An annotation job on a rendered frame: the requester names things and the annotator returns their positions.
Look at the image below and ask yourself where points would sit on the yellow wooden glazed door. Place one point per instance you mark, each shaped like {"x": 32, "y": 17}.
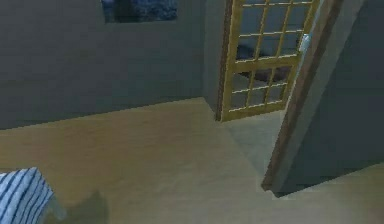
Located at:
{"x": 263, "y": 63}

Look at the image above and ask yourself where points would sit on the blue framed wall picture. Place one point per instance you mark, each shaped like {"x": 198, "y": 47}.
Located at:
{"x": 143, "y": 10}

